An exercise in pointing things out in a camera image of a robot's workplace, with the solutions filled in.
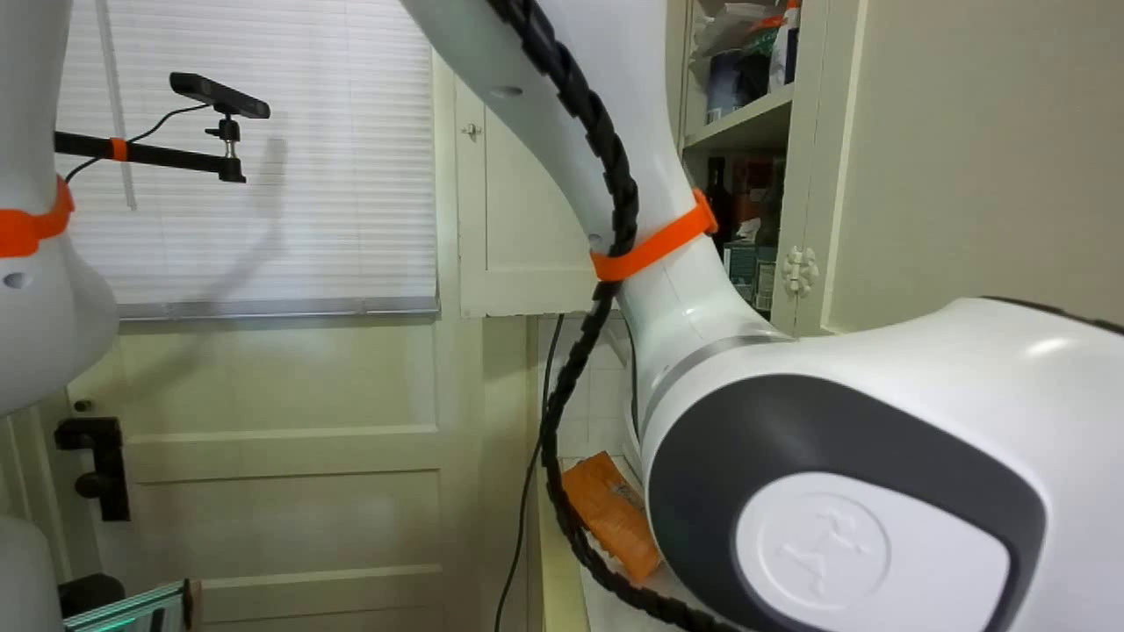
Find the dark bottle in cabinet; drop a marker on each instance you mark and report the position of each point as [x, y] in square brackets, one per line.
[721, 200]

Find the orange box on counter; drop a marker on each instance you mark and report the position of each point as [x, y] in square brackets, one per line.
[607, 516]

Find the metal cabinet hinge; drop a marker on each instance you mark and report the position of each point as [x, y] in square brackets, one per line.
[798, 271]

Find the white window blind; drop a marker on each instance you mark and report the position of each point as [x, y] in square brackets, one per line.
[339, 200]

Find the closed cream cabinet door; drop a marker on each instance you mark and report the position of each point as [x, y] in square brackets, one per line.
[945, 147]

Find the black door latch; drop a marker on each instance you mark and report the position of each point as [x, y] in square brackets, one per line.
[106, 476]

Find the black camera on boom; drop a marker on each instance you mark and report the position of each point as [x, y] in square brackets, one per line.
[201, 133]

